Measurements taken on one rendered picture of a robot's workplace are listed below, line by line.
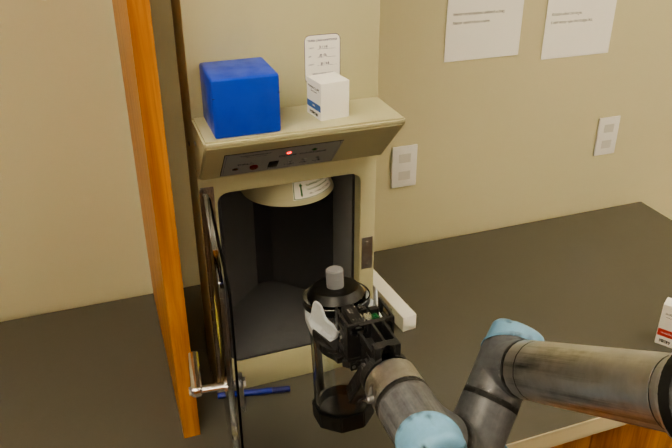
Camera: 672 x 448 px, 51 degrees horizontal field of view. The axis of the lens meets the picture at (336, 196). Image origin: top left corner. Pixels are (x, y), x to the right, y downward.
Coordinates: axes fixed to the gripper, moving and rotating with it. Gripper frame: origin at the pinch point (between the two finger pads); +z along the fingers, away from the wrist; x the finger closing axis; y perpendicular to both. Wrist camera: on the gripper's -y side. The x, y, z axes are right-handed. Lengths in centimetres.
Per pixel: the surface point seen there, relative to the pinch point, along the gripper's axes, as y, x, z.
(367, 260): -4.8, -13.1, 20.0
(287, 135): 27.4, 4.8, 8.1
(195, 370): -2.5, 23.5, -3.7
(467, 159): -8, -59, 63
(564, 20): 27, -84, 63
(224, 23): 42.4, 10.9, 19.4
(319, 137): 26.1, -0.4, 8.8
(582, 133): -5, -95, 63
